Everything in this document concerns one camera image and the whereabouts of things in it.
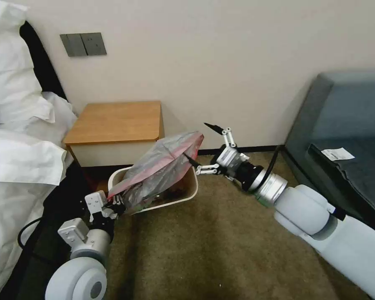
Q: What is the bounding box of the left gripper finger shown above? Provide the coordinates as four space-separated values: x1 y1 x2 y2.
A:
101 207 127 220
107 194 126 209

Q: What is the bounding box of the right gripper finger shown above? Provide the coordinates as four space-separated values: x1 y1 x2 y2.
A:
203 122 238 149
182 152 221 176

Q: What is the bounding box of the grey pink garbage bag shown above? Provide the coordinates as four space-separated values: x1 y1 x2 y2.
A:
107 131 205 217

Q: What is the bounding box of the white plastic trash can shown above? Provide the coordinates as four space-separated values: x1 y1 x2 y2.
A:
107 165 199 216

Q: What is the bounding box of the dark bed base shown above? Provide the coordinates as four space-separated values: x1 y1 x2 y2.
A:
5 164 96 300

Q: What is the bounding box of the wooden nightstand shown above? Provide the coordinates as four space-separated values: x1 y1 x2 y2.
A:
63 100 165 169

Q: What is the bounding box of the white paper label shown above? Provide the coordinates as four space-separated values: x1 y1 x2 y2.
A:
320 147 355 161

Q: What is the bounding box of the white duvet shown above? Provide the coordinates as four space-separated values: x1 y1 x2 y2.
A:
0 127 73 283

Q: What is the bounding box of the small white pillow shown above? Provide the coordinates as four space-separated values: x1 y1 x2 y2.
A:
34 91 79 141

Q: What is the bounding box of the dark folded cushion cover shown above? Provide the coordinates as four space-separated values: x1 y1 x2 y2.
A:
307 143 375 214

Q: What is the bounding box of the dark blue sofa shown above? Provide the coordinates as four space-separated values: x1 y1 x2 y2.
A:
282 71 375 221

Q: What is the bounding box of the black headboard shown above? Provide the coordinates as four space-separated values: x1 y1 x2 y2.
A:
18 20 70 104

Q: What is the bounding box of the large white pillow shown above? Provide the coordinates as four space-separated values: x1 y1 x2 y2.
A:
0 0 55 126

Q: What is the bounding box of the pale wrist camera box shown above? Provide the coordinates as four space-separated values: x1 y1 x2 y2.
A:
216 146 248 174
85 191 109 217

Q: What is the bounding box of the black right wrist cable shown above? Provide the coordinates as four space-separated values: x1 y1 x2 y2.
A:
263 144 283 178

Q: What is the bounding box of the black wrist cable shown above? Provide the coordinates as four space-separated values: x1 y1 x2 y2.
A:
17 217 70 260
263 144 283 178

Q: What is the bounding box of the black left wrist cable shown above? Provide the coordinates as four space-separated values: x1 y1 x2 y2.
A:
17 217 70 260

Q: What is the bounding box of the grey wall socket panel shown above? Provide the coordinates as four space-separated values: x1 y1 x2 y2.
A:
80 32 107 56

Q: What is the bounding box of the grey wall switch panel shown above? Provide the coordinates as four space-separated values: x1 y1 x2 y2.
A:
60 33 88 58

